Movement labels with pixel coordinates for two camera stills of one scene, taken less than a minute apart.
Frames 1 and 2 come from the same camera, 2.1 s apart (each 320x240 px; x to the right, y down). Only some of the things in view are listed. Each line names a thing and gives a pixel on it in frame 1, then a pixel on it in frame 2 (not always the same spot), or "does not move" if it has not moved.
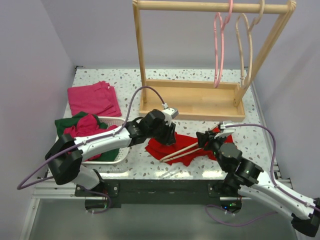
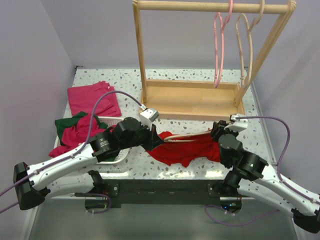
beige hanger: [163, 160] → [166, 139]
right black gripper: [208, 137] → [218, 128]
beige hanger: [256, 21] does not move
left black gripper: [169, 138] → [153, 138]
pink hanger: [223, 24] does not move
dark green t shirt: [73, 120] does not move
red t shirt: [163, 148] does not move
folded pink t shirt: [99, 99] does not move
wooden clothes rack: [200, 100] does not move
